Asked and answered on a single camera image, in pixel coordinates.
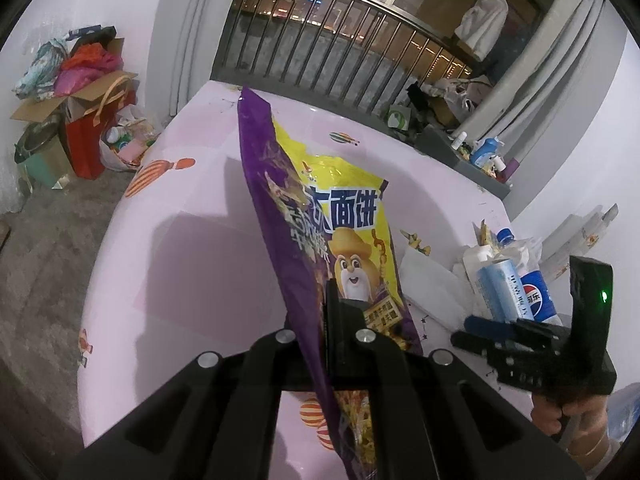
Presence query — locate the pepsi plastic bottle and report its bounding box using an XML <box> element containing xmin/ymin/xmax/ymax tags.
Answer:
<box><xmin>497</xmin><ymin>228</ymin><xmax>562</xmax><ymax>326</ymax></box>

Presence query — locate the purple yellow noodle snack bag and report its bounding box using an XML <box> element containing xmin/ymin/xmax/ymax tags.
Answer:
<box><xmin>238</xmin><ymin>88</ymin><xmax>422</xmax><ymax>479</ymax></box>

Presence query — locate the person's right hand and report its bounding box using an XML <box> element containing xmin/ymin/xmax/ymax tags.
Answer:
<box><xmin>529</xmin><ymin>391</ymin><xmax>614</xmax><ymax>461</ymax></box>

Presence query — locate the large water jug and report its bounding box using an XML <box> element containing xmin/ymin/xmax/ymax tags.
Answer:
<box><xmin>608</xmin><ymin>382</ymin><xmax>640</xmax><ymax>442</ymax></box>

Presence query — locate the rolled wallpaper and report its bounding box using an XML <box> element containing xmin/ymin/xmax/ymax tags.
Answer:
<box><xmin>540</xmin><ymin>204</ymin><xmax>620</xmax><ymax>283</ymax></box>

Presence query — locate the purple cup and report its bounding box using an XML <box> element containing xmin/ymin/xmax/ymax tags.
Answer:
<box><xmin>501</xmin><ymin>158</ymin><xmax>520</xmax><ymax>182</ymax></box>

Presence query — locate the blue detergent bottle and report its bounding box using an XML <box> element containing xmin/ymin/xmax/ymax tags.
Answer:
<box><xmin>470</xmin><ymin>138</ymin><xmax>503</xmax><ymax>169</ymax></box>

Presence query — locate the white small bottle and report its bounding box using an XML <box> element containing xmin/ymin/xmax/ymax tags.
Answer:
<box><xmin>451</xmin><ymin>131</ymin><xmax>468</xmax><ymax>151</ymax></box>

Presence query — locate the grey curtain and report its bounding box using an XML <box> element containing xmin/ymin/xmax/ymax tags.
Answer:
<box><xmin>454</xmin><ymin>0</ymin><xmax>627</xmax><ymax>162</ymax></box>

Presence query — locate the grey cabinet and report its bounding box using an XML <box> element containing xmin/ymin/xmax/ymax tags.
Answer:
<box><xmin>414</xmin><ymin>126</ymin><xmax>510</xmax><ymax>200</ymax></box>

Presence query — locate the red gift bag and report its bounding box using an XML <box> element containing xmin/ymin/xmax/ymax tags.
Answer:
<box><xmin>65</xmin><ymin>70</ymin><xmax>137</xmax><ymax>180</ymax></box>

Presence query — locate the white hanging garment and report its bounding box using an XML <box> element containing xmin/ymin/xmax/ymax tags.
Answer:
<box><xmin>454</xmin><ymin>0</ymin><xmax>509</xmax><ymax>61</ymax></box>

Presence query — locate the cardboard box with clothes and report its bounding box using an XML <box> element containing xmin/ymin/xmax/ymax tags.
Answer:
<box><xmin>11</xmin><ymin>27</ymin><xmax>137</xmax><ymax>122</ymax></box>

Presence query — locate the metal balcony railing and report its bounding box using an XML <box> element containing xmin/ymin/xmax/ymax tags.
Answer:
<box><xmin>212</xmin><ymin>0</ymin><xmax>477</xmax><ymax>118</ymax></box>

